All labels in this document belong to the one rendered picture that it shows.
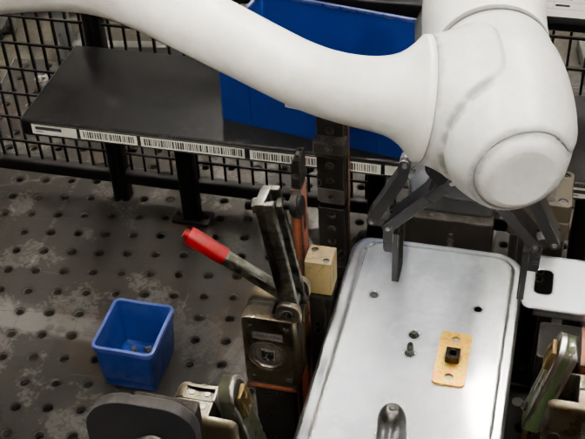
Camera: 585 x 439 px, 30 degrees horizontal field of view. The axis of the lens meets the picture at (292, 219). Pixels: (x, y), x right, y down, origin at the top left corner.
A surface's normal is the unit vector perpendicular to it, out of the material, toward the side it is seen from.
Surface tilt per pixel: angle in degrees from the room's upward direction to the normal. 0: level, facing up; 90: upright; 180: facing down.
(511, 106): 24
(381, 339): 0
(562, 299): 0
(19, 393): 0
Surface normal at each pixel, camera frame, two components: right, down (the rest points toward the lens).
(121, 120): -0.04, -0.76
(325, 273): -0.24, 0.63
